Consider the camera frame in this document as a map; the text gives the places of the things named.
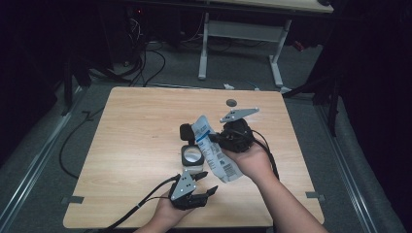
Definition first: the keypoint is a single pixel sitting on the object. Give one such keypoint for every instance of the clear jar with black lid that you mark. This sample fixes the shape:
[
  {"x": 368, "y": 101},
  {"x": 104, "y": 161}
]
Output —
[{"x": 192, "y": 155}]

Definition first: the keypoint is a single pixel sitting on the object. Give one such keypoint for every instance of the person's left hand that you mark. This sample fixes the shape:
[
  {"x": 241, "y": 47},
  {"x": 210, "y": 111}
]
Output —
[{"x": 170, "y": 213}]

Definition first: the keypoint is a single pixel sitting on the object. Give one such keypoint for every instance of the red item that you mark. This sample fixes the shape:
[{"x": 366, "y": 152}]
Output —
[{"x": 298, "y": 46}]

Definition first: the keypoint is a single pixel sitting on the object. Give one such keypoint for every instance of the white and blue pouch bag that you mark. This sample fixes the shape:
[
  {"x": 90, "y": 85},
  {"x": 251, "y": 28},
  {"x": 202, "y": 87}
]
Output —
[{"x": 220, "y": 161}]

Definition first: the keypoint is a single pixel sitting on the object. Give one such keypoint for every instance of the metal floor rail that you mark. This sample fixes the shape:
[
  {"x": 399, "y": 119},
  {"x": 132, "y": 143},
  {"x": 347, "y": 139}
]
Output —
[
  {"x": 32, "y": 168},
  {"x": 350, "y": 181}
]

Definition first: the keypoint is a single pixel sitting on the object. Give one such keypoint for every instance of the grey tape piece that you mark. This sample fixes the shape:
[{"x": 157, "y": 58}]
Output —
[
  {"x": 73, "y": 200},
  {"x": 314, "y": 195}
]

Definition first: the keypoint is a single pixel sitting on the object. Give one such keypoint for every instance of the white-framed desk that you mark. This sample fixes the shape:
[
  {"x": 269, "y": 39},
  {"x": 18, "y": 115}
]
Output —
[{"x": 241, "y": 30}]

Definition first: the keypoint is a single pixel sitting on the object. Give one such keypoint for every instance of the black stand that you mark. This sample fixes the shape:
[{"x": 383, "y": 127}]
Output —
[
  {"x": 67, "y": 90},
  {"x": 333, "y": 106}
]

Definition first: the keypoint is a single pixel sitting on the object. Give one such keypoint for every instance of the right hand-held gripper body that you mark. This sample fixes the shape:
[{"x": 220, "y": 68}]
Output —
[{"x": 238, "y": 136}]

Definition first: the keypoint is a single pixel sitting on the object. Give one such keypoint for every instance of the white scrap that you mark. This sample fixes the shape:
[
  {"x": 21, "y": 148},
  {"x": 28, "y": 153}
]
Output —
[{"x": 228, "y": 86}]

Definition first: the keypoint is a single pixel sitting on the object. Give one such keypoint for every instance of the person's right hand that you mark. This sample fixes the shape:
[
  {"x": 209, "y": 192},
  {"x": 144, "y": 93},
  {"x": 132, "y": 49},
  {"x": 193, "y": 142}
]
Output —
[{"x": 254, "y": 163}]

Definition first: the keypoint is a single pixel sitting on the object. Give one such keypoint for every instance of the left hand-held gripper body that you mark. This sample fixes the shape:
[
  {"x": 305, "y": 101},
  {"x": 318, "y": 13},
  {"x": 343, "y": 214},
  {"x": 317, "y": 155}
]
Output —
[{"x": 184, "y": 194}]

